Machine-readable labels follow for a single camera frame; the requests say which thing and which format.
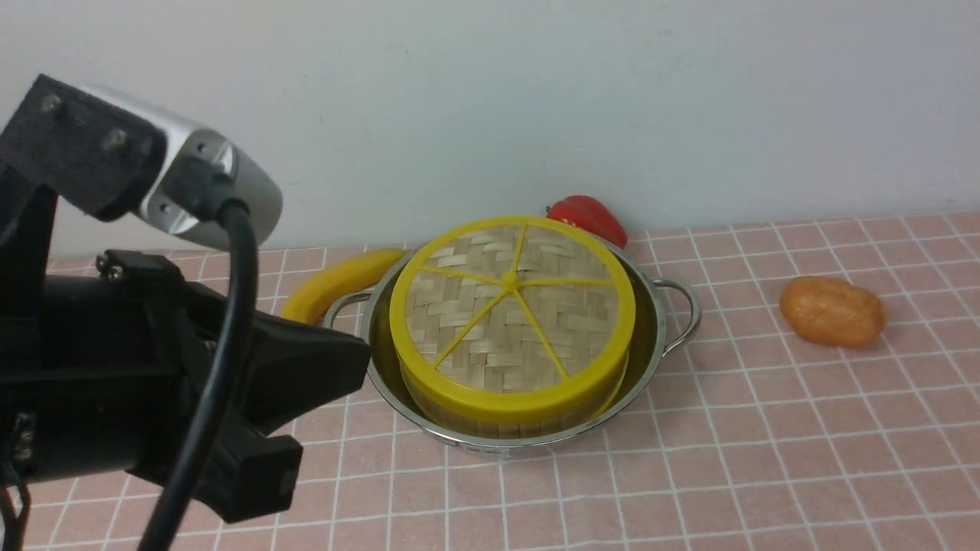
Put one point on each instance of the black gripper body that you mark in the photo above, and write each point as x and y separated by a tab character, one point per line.
106	375

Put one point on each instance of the red toy bell pepper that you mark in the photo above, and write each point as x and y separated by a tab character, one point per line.
588	214

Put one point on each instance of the yellow woven steamer lid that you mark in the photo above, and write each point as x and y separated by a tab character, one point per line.
508	280

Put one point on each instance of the yellow toy banana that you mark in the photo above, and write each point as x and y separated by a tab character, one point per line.
313	298

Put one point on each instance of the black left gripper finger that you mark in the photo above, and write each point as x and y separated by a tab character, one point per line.
294	368

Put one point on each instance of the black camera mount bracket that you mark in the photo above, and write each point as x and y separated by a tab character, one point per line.
64	143

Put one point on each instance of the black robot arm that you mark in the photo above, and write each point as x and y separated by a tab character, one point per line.
102	375

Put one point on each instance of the orange toy bread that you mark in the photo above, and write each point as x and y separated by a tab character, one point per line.
832	312

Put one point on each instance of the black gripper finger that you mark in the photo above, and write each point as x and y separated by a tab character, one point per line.
247	475

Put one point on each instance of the stainless steel pot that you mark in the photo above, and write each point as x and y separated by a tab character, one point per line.
649	345

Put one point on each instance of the yellow bamboo steamer basket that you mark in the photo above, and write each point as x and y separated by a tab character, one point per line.
529	391

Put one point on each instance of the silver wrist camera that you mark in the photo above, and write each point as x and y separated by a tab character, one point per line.
202	172

